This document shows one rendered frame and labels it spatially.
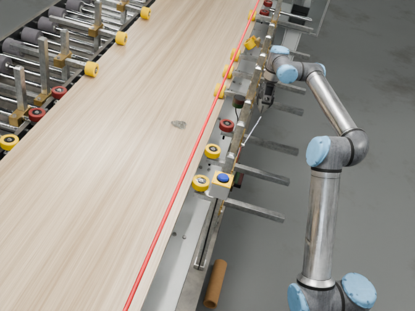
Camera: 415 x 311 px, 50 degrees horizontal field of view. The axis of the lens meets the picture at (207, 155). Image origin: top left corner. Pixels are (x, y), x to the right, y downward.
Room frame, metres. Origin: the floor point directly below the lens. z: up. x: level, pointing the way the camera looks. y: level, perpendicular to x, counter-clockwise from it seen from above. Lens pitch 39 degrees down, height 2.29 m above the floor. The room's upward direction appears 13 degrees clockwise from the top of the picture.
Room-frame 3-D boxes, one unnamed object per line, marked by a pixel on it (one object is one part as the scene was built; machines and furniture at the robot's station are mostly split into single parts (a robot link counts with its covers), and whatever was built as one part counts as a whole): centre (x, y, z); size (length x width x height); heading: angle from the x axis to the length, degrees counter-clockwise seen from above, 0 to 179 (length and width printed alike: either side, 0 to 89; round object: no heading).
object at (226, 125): (2.01, -0.07, 0.85); 0.08 x 0.08 x 0.11
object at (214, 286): (1.61, -0.22, 0.04); 0.30 x 0.08 x 0.08; 175
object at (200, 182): (1.51, 0.00, 0.85); 0.08 x 0.08 x 0.11
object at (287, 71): (1.96, -0.28, 1.32); 0.12 x 0.12 x 0.09; 18
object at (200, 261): (1.21, -0.07, 0.93); 0.05 x 0.04 x 0.45; 175
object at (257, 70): (2.21, -0.16, 0.94); 0.03 x 0.03 x 0.48; 85
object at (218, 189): (1.21, -0.07, 1.18); 0.07 x 0.07 x 0.08; 85
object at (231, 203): (1.50, -0.19, 0.82); 0.43 x 0.03 x 0.04; 85
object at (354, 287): (1.15, -0.71, 0.79); 0.17 x 0.15 x 0.18; 108
